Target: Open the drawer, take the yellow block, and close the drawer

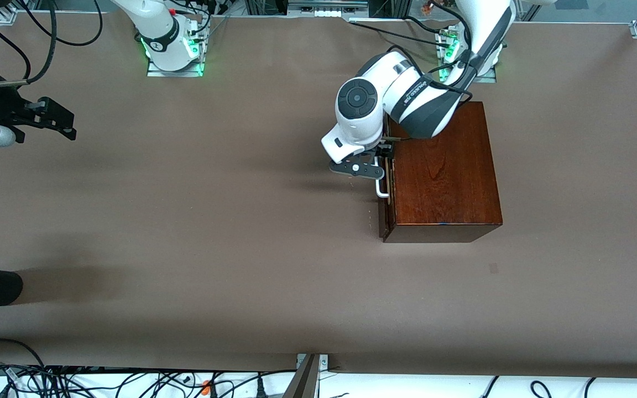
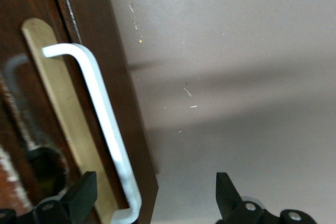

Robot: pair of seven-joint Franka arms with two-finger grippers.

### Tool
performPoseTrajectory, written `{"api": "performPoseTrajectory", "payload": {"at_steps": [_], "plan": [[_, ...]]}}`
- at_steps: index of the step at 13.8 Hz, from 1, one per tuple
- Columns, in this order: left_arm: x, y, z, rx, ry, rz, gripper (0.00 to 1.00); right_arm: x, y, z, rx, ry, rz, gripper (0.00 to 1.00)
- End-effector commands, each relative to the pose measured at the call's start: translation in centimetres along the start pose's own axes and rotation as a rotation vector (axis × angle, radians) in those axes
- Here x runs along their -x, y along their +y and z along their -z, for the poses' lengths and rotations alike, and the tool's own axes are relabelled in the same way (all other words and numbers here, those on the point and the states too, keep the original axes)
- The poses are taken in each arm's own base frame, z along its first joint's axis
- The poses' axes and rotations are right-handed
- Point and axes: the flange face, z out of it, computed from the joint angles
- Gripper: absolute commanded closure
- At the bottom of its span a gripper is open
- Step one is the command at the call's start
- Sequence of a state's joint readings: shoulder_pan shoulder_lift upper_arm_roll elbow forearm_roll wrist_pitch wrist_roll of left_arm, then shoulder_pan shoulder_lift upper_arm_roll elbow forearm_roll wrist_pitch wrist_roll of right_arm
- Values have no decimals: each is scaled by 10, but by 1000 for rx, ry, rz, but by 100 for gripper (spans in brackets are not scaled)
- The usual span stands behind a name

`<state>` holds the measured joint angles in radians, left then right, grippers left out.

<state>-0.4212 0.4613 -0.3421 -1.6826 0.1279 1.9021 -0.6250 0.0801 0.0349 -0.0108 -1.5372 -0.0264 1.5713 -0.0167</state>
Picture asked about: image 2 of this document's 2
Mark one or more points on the dark brown wooden cabinet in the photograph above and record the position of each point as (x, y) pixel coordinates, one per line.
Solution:
(126, 103)

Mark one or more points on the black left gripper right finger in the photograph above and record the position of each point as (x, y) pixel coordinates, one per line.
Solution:
(228, 197)

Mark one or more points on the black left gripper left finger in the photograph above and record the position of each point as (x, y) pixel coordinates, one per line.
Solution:
(78, 197)

